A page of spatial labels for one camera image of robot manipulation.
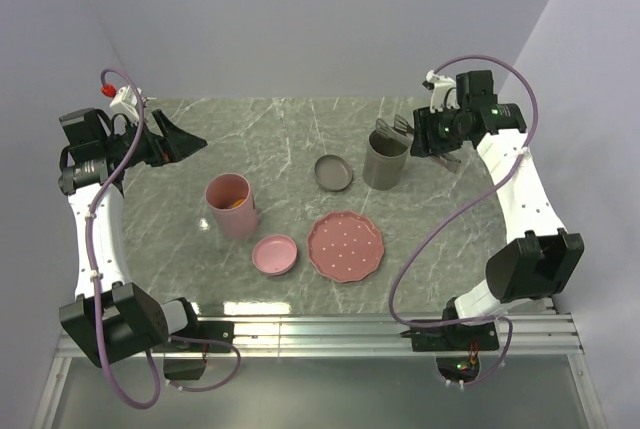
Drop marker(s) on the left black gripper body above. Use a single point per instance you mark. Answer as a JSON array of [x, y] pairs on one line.
[[146, 149]]

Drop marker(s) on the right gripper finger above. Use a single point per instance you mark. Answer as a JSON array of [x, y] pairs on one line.
[[423, 119], [421, 146]]

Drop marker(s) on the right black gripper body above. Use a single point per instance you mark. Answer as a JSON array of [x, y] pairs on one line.
[[447, 131]]

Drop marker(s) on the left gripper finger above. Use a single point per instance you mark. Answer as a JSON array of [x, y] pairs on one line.
[[182, 144], [163, 122]]

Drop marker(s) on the metal food tongs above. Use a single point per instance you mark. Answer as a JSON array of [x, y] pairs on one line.
[[403, 133]]

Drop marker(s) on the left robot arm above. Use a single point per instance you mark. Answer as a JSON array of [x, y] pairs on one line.
[[109, 311]]

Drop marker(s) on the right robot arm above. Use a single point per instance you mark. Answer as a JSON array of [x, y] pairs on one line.
[[540, 254]]

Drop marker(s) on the grey cylindrical container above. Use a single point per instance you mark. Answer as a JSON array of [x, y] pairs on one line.
[[384, 162]]

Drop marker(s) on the pink cylindrical container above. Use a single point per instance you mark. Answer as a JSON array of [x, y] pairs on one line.
[[237, 223]]

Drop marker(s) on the grey container lid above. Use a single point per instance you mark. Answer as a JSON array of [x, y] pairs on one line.
[[332, 173]]

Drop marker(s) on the pink dotted plate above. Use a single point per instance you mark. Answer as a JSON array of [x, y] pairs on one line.
[[345, 246]]

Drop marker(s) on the pink container lid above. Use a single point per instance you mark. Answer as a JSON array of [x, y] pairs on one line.
[[275, 255]]

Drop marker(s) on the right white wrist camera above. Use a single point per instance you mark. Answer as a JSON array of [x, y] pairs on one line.
[[443, 92]]

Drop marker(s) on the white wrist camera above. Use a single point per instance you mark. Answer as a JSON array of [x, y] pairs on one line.
[[124, 101], [443, 92]]

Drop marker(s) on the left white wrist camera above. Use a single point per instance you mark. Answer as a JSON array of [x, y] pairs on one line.
[[124, 101]]

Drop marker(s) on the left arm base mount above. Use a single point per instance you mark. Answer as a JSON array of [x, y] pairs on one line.
[[186, 359]]

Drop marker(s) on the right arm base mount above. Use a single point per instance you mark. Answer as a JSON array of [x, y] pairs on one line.
[[457, 348]]

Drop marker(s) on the aluminium mounting rail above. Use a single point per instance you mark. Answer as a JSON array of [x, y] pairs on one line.
[[346, 372]]

